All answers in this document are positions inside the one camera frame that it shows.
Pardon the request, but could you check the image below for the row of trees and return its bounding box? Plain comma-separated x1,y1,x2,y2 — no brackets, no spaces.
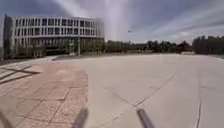
103,35,224,56

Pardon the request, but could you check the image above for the robot's own part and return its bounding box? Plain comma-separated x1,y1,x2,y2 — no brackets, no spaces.
71,108,90,128
136,108,156,128

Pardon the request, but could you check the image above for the reddish stone paving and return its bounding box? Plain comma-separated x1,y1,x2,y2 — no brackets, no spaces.
0,59,90,128

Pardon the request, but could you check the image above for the white building with window rows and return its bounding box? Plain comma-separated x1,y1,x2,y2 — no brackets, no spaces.
2,14,106,58

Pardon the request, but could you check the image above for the pale concrete slab plaza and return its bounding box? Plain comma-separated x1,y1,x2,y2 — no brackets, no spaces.
53,53,224,128

